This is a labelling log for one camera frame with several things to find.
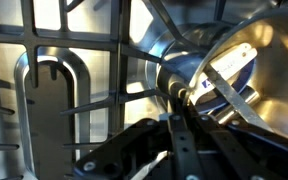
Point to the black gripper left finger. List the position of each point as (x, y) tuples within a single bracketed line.
[(125, 154)]

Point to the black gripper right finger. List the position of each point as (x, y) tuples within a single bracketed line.
[(205, 150)]

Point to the small silver pot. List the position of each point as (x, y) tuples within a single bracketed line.
[(258, 93)]

